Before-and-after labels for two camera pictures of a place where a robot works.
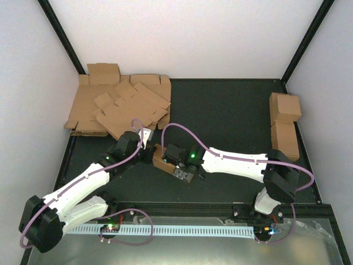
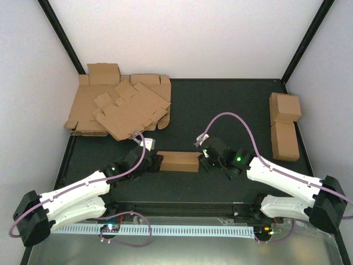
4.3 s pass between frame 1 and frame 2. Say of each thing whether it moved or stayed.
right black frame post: stayed
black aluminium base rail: stayed
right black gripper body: moved
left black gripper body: moved
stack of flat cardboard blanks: stayed
